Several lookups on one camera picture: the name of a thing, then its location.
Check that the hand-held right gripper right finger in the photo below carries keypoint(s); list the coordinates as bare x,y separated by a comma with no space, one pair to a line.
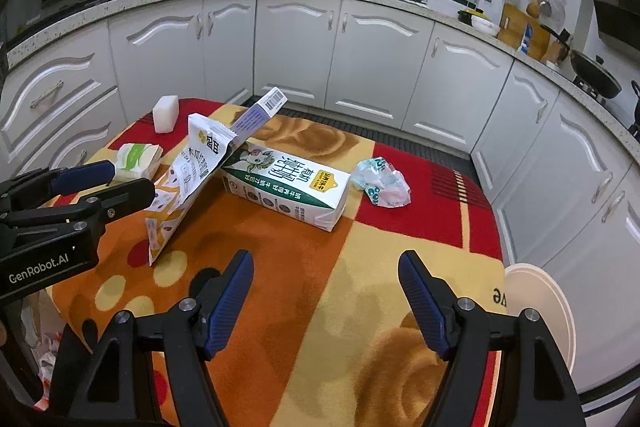
425,307

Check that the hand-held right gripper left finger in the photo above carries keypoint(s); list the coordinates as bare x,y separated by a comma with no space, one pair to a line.
230,302

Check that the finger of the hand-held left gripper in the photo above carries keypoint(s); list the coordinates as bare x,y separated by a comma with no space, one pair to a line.
85,174
130,197

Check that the white orange snack bag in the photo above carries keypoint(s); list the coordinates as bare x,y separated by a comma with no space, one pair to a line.
187,187

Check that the white round plastic bin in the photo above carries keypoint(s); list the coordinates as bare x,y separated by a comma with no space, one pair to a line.
540,307

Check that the green white milk carton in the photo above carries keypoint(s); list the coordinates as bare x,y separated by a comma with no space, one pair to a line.
290,187

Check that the white plastic bag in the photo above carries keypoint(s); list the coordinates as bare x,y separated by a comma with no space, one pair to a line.
382,182

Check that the green white tissue pack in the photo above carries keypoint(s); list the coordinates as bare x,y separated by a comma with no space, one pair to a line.
137,159

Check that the white foam block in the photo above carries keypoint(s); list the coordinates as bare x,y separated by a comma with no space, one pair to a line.
167,113

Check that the crumpled red white wrappers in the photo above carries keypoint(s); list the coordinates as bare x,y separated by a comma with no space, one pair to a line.
47,357

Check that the red orange printed blanket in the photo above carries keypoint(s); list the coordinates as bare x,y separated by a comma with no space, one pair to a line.
325,307

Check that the purple white barcode box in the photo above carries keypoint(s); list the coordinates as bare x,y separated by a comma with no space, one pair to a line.
260,114

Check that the white lower kitchen cabinets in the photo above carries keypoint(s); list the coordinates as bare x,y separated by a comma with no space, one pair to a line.
295,47

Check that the black gas stove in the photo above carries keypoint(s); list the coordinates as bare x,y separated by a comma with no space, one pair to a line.
590,91

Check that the blue white bag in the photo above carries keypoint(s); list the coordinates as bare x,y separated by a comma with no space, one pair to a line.
526,39

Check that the white bowl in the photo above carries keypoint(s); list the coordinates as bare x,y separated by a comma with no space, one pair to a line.
485,26

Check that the black wok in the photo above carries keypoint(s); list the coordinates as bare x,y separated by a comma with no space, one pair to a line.
595,74

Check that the black pot yellow lid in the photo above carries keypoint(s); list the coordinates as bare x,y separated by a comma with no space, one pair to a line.
470,14

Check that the wooden cutting board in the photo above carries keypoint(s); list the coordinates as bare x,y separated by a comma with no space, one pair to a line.
515,24

